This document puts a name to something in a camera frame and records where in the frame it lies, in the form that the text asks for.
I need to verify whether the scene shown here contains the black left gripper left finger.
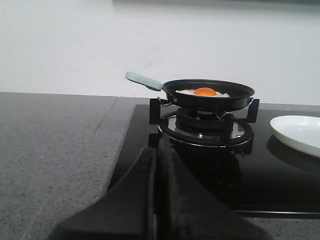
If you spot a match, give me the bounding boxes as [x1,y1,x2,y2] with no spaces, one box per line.
[48,148,157,240]

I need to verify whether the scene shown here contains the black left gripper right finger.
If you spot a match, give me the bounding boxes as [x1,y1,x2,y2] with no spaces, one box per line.
[157,137,272,240]

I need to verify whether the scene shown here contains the black frying pan mint handle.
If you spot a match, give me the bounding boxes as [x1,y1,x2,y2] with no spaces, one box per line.
[125,71,255,112]

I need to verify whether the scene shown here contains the fried egg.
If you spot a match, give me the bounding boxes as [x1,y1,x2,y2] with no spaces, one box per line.
[175,87,230,98]

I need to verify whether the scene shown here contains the white round plate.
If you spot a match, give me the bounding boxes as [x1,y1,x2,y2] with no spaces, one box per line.
[269,115,320,158]

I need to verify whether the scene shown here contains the black gas burner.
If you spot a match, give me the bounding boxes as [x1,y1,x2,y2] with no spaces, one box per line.
[175,107,227,131]

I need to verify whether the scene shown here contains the black glass gas cooktop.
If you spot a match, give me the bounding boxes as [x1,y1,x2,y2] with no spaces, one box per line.
[108,105,320,219]

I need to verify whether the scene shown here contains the black pan support grate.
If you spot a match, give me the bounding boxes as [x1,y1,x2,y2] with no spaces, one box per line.
[149,98,260,148]

